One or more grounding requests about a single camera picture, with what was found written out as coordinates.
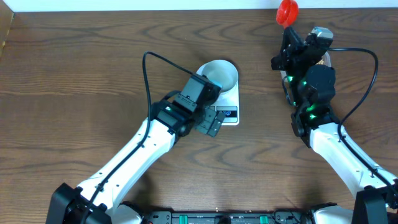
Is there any red plastic measuring scoop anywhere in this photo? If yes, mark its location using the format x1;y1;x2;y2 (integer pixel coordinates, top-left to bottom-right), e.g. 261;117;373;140
276;0;299;29

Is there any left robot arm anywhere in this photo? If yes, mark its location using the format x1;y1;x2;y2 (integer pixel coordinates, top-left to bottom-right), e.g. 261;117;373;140
46;73;224;223

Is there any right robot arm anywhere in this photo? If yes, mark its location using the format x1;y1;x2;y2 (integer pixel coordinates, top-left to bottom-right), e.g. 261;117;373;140
271;26;397;224

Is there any white digital kitchen scale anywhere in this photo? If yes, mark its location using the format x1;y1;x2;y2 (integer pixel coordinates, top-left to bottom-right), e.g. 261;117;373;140
197;63;240;126

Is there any grey round bowl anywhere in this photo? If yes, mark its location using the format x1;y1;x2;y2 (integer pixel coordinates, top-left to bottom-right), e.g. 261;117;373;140
199;60;238;93

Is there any clear plastic container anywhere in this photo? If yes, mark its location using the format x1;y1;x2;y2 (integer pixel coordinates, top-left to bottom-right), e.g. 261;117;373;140
280;52;331;83

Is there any black left camera cable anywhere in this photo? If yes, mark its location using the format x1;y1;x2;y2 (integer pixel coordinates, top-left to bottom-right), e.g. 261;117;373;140
79;51;195;224

